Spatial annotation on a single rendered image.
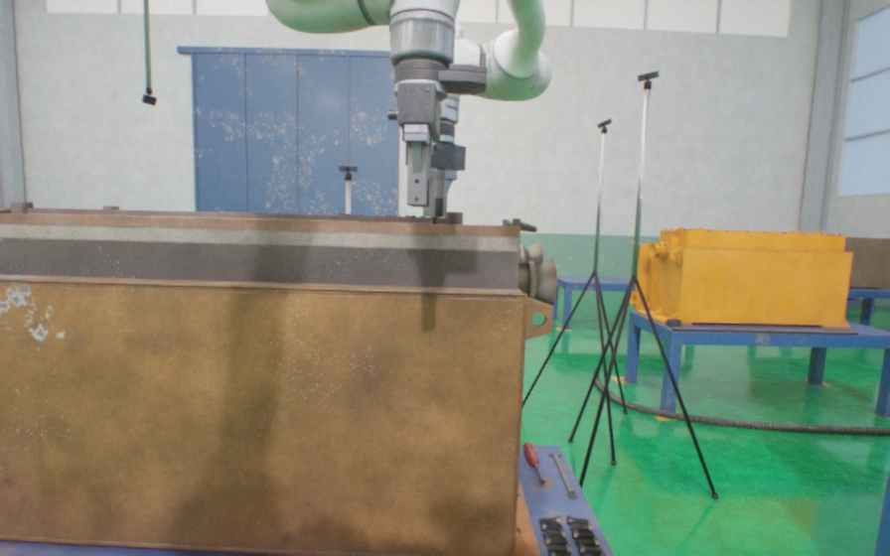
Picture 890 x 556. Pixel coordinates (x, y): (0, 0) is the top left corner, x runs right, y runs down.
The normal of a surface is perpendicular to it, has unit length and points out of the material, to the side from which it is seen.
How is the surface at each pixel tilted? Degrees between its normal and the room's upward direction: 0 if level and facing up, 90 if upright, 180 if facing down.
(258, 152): 90
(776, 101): 90
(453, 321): 90
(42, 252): 90
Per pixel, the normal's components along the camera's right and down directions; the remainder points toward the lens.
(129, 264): -0.01, 0.12
